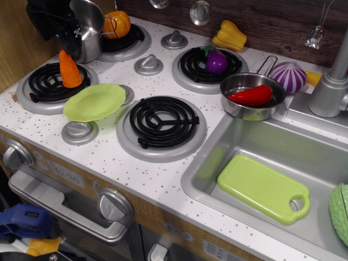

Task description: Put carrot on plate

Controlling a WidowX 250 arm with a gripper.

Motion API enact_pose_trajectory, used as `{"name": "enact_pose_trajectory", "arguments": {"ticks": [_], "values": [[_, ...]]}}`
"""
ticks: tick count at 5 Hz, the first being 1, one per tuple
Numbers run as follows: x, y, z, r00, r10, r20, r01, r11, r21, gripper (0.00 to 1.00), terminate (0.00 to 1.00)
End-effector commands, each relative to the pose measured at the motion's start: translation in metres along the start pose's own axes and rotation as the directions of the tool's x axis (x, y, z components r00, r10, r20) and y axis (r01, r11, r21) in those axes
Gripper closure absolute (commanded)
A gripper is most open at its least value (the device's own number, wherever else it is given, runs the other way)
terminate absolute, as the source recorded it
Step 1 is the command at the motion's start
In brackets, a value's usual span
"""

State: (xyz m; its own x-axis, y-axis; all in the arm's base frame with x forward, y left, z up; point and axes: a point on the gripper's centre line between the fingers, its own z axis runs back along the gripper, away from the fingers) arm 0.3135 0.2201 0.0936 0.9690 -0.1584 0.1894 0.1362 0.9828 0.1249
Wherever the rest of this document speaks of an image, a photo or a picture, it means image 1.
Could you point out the light green plastic plate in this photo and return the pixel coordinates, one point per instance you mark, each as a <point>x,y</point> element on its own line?
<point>94,102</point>

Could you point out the silver steel pot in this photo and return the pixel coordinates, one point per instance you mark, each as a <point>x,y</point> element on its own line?
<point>91,21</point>

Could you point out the back left black burner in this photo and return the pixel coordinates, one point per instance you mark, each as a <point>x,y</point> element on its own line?
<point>134,36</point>

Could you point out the grey stove knob back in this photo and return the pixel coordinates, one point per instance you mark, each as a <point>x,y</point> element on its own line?
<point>174,41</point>

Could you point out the grey stove knob middle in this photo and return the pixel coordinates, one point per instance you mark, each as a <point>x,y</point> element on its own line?
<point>148,66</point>

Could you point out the small steel frying pan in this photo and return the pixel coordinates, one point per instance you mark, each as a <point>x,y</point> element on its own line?
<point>247,80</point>

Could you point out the purple white toy onion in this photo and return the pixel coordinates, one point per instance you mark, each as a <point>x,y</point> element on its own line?
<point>291,76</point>

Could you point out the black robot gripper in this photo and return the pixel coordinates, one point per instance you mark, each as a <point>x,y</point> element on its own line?
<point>52,18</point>

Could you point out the yellow toy bell pepper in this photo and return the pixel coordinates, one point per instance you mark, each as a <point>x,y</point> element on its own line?
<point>229,36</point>

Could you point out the red toy chili pepper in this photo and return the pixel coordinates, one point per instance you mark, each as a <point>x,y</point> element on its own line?
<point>253,97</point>

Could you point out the purple toy eggplant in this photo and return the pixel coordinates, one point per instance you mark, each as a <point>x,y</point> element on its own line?
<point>216,61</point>

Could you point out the back right black burner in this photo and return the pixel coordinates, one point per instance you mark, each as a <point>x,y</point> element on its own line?
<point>193,63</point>

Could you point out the blue clamp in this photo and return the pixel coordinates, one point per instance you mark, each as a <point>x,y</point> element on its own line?
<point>26,221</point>

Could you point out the front right black burner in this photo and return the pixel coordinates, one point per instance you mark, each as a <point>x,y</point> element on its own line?
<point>163,122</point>

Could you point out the green toy cabbage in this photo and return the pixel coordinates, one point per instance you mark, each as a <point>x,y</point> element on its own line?
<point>338,210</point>

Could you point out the hanging silver ladle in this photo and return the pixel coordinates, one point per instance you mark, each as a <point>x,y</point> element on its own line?
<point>200,13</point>

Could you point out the grey oven dial right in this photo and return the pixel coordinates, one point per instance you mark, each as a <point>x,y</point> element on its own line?
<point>113,206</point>

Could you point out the grey oven dial left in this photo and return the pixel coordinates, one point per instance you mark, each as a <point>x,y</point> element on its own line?
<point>16,155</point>

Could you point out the front left black burner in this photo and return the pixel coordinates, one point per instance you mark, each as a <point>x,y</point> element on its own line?
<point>46,84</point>

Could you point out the orange toy carrot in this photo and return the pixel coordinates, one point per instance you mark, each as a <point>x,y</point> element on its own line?
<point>69,71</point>

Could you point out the grey stove knob front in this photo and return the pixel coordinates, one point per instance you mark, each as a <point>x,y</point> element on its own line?
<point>79,133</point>

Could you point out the hanging silver utensil top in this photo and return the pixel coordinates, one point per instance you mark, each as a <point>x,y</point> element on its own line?
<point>160,4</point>

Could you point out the grey oven door handle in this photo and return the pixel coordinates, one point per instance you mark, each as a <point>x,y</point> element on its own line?
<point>69,206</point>

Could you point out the silver toy faucet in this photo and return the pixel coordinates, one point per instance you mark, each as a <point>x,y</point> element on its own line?
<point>329,97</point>

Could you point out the yellow toy piece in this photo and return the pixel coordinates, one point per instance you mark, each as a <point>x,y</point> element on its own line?
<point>313,78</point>

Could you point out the orange toy pumpkin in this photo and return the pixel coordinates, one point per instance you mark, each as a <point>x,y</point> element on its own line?
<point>117,24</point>

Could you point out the grey stove knob under plate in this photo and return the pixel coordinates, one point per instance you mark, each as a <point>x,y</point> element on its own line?
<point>129,94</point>

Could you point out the grey oven dial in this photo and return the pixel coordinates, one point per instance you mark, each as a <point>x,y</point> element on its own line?
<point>113,206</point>
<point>16,155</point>

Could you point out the green plastic cutting board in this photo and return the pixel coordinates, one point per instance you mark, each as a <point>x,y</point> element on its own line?
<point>266,190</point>

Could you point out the silver sink basin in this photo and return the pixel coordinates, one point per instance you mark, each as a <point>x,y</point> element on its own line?
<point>316,161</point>

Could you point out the black burner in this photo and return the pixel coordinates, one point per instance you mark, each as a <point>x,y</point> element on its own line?
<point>46,84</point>
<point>163,122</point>
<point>193,63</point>
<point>134,36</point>

